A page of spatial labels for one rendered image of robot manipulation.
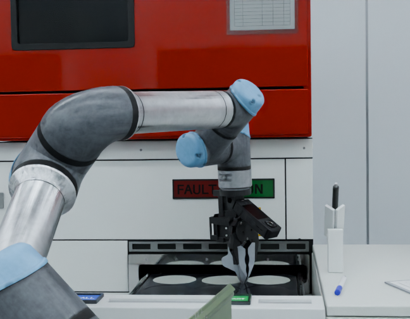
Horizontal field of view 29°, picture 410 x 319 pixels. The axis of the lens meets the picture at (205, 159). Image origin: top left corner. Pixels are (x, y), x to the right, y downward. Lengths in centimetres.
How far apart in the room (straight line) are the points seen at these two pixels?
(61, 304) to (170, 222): 99
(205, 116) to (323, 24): 196
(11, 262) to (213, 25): 103
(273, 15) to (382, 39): 160
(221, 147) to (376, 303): 50
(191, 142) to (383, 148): 187
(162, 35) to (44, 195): 70
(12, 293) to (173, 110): 58
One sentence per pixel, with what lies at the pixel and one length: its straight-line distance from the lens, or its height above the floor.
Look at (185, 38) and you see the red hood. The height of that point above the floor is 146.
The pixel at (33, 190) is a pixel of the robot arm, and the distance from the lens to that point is 132.
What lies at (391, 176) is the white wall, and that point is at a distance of 344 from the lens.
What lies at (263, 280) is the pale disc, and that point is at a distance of 184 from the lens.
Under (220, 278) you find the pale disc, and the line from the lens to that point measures 185.
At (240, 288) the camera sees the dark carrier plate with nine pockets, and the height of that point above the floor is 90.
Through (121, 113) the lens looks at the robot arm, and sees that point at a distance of 134.
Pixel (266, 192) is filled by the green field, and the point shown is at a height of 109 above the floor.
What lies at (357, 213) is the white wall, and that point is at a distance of 343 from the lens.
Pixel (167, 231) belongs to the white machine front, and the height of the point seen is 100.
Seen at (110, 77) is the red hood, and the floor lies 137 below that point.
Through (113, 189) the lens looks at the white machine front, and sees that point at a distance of 196.
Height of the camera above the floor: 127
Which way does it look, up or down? 3 degrees down
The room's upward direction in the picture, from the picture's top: 1 degrees counter-clockwise
